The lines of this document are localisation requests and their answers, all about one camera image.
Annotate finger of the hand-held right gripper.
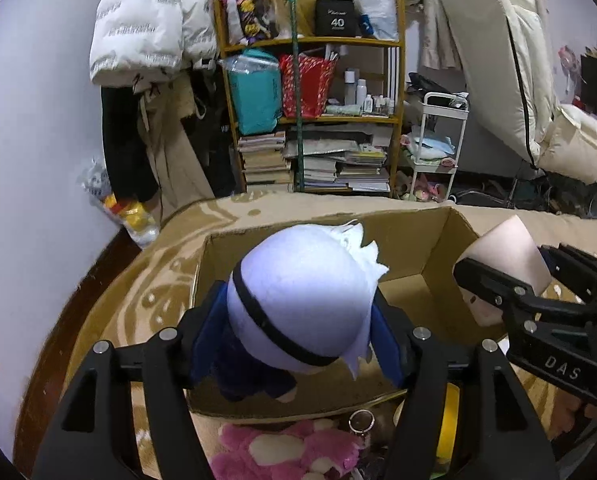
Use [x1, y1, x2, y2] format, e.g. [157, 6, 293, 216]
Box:
[538, 244, 597, 318]
[453, 257, 540, 323]

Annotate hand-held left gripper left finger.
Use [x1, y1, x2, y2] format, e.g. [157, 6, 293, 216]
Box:
[31, 282, 234, 480]

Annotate red gift bag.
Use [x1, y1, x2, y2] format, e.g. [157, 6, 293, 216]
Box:
[278, 52, 338, 119]

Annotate white-haired blue plush doll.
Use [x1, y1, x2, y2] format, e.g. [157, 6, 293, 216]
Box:
[213, 221, 391, 405]

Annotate stack of brown books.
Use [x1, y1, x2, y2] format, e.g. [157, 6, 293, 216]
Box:
[237, 131, 292, 186]

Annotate dark hanging bag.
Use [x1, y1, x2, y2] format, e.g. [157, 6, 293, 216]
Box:
[192, 67, 240, 196]

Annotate wooden shelf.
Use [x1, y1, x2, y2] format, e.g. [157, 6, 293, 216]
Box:
[213, 0, 407, 198]

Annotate blond wig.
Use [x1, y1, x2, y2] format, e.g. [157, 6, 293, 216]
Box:
[271, 0, 320, 38]

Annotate pink wall decoration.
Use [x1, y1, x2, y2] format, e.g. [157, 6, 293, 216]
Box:
[558, 45, 585, 84]

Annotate pile of magazines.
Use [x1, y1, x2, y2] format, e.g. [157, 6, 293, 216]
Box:
[283, 125, 394, 194]

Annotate pale pink plush cube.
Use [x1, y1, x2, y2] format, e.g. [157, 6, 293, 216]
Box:
[461, 215, 552, 328]

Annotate beige coat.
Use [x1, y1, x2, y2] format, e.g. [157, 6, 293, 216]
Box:
[138, 77, 215, 221]

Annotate cream duvet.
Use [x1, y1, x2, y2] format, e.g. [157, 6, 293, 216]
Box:
[538, 102, 597, 187]

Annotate white mattress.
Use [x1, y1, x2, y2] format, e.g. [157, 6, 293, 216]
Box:
[435, 0, 565, 171]

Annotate black bag on cart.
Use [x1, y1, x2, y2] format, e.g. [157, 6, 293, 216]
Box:
[408, 72, 470, 111]

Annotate white trolley cart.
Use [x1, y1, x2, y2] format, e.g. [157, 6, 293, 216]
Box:
[408, 91, 469, 204]

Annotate cream hanging curtain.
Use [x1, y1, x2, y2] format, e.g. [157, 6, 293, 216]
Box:
[193, 0, 484, 70]

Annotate plastic bag of toys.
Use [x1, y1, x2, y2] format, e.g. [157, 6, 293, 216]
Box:
[81, 159, 162, 249]

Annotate blue and white cushion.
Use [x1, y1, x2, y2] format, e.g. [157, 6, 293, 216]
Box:
[411, 129, 457, 159]

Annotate upright white folders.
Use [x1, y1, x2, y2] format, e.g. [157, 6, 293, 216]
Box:
[385, 46, 402, 116]

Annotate pink plush toy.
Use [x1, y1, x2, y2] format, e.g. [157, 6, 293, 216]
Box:
[211, 419, 374, 480]

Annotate metal key ring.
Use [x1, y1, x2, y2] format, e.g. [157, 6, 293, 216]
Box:
[348, 409, 377, 435]

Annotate yellow plush bear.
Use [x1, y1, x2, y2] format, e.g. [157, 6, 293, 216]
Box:
[439, 384, 462, 465]

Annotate black box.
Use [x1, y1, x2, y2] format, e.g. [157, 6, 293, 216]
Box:
[314, 0, 357, 39]

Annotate white puffer jacket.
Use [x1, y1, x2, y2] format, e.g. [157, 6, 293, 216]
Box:
[89, 0, 219, 86]

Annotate white plastic bag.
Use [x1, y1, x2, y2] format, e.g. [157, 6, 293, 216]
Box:
[353, 0, 399, 42]

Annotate patterned tote bag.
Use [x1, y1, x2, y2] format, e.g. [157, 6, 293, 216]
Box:
[218, 0, 279, 45]

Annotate green pole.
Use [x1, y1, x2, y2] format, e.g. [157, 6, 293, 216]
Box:
[283, 0, 307, 193]

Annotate cardboard box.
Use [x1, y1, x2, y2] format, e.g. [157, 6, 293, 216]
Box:
[186, 206, 504, 423]

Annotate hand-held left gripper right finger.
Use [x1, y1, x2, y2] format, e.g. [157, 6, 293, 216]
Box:
[373, 301, 561, 480]

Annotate brown patterned blanket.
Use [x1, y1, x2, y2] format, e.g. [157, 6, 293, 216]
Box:
[61, 192, 597, 480]

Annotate black hanging garment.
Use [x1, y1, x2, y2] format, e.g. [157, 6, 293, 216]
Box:
[101, 82, 160, 202]

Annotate clear plastic bag on teal bag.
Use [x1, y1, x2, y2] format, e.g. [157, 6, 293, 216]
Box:
[220, 53, 279, 77]

